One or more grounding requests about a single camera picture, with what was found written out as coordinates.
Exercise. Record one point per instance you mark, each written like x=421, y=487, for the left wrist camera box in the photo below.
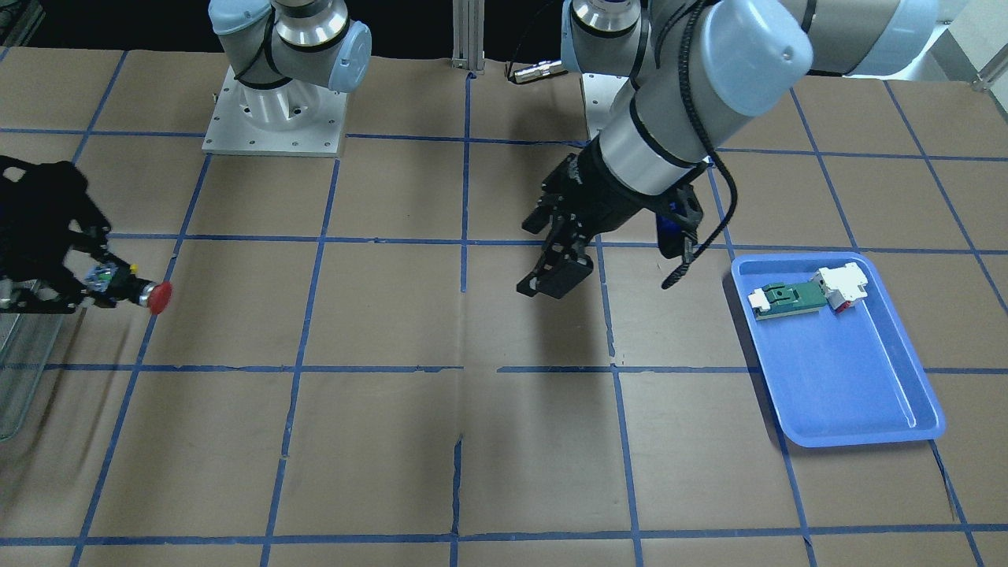
x=678, y=230

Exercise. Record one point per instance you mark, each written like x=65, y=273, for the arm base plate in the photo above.
x=599, y=93
x=293, y=120

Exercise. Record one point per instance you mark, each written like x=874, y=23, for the blue plastic tray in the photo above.
x=838, y=379

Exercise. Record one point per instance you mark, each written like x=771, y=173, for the aluminium frame post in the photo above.
x=468, y=27

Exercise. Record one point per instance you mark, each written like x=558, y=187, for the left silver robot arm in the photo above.
x=697, y=72

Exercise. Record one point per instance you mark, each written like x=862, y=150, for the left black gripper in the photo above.
x=608, y=197

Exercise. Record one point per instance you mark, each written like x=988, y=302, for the green terminal block module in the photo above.
x=779, y=299

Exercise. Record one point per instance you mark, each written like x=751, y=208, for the red emergency stop button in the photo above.
x=126, y=286

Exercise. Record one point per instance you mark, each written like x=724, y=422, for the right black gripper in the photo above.
x=38, y=214

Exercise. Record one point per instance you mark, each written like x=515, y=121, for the white circuit breaker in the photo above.
x=842, y=287

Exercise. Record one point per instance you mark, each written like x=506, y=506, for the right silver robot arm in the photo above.
x=292, y=65

